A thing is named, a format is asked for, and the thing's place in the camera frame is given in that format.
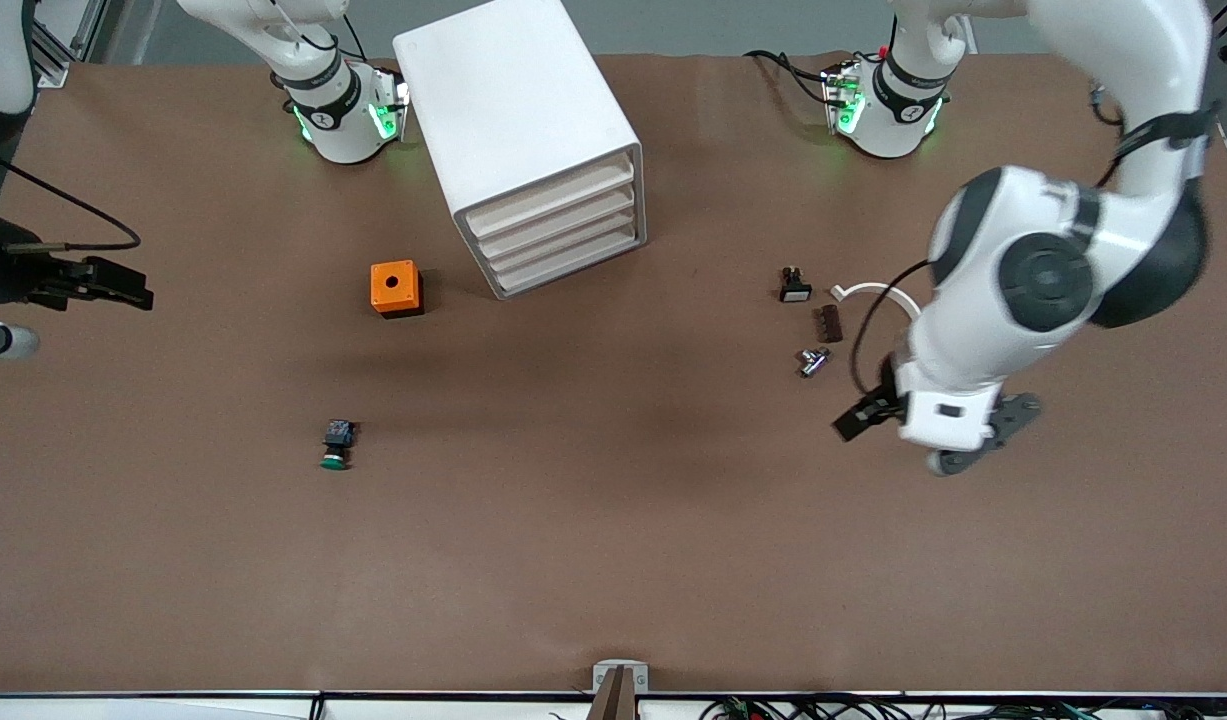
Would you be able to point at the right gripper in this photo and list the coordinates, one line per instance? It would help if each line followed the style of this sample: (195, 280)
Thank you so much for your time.
(11, 274)

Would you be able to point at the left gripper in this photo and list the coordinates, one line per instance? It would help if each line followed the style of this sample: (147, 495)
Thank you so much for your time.
(866, 414)

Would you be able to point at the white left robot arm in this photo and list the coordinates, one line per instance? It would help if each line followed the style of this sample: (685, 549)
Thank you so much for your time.
(1048, 280)

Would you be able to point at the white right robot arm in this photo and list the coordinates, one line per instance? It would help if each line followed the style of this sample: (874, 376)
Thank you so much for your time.
(338, 120)

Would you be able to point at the green push button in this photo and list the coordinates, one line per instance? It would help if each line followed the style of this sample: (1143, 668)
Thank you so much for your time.
(336, 445)

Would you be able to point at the silver metal connector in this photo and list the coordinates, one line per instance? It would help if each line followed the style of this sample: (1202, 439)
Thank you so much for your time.
(813, 362)

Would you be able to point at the brown terminal block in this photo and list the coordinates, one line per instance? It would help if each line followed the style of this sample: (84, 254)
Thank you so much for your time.
(831, 324)

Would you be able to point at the white curved plastic arc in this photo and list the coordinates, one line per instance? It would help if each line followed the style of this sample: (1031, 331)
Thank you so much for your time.
(873, 289)

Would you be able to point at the black white push button switch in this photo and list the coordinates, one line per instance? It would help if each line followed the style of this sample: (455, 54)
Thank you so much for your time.
(795, 287)

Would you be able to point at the orange button enclosure box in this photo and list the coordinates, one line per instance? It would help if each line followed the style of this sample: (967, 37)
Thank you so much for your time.
(393, 285)

